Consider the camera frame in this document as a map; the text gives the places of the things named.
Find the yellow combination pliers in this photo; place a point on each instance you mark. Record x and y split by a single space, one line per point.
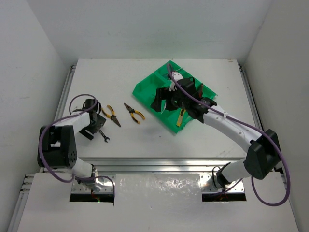
134 112

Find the silver open-end wrench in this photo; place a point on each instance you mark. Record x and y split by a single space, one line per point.
163 106
106 138

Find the aluminium front rail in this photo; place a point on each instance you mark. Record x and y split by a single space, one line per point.
157 165

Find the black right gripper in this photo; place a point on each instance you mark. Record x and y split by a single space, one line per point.
162 94

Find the green six-compartment organizer tray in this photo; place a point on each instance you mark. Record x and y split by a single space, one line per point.
145 92

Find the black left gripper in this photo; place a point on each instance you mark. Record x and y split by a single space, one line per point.
89 133

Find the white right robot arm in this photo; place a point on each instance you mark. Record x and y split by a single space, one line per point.
261 156

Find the yellow utility knife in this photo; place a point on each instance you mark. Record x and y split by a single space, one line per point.
180 118

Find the yellow long-nose pliers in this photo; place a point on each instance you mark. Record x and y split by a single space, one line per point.
111 116

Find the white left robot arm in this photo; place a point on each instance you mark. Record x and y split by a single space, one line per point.
57 150

